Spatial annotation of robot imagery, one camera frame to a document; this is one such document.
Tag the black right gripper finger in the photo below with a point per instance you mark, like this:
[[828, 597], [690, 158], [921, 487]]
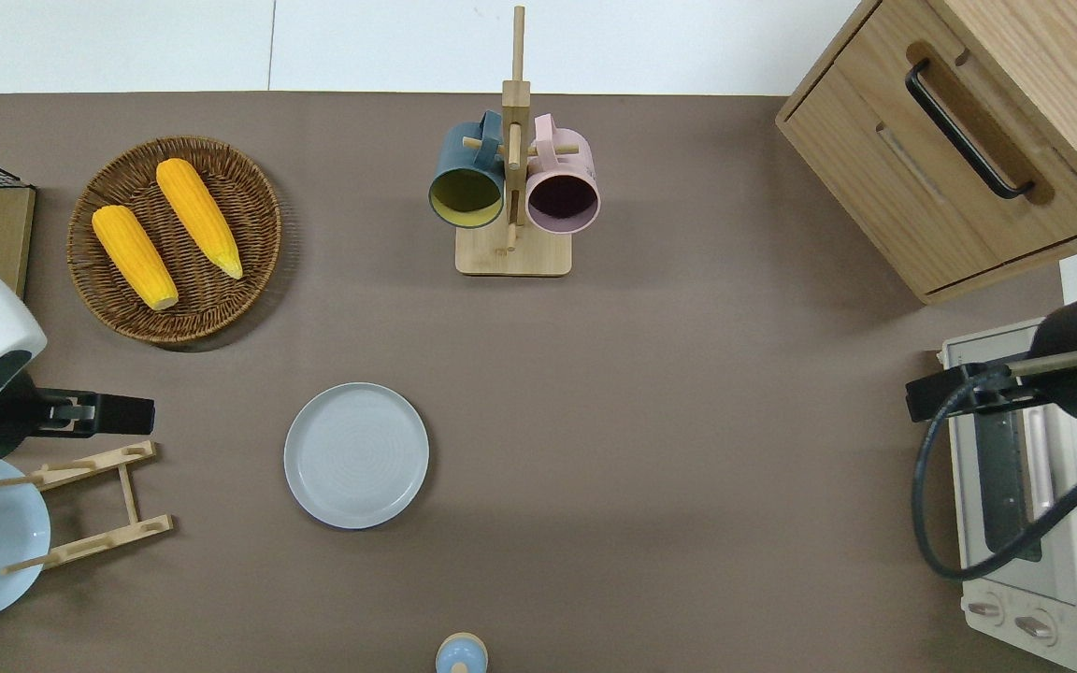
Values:
[[936, 396]]

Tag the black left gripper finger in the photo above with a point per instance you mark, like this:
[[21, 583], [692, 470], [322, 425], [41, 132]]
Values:
[[124, 415]]

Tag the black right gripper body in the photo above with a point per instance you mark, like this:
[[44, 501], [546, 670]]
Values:
[[992, 388]]

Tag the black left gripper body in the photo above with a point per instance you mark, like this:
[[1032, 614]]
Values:
[[57, 416]]

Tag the gray round plate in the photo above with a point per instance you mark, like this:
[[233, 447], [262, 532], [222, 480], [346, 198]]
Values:
[[356, 456]]

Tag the wooden plate rack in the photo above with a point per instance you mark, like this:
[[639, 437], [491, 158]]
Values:
[[127, 491]]

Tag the shorter yellow corn cob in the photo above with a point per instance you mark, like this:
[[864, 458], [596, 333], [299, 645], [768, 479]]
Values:
[[135, 257]]

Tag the longer yellow corn cob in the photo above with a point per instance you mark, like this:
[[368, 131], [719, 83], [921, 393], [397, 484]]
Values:
[[197, 215]]

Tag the brown wicker basket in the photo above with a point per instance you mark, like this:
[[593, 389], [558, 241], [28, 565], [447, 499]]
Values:
[[249, 215]]

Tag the wooden drawer cabinet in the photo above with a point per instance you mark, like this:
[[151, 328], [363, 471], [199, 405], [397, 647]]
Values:
[[875, 168]]

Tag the blue service bell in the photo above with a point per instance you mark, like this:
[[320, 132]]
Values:
[[461, 656]]

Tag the teal mug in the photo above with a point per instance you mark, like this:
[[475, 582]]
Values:
[[459, 159]]

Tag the wooden mug tree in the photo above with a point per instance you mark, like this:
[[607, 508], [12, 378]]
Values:
[[515, 252]]

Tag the pink mug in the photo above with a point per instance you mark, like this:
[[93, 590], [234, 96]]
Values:
[[567, 164]]

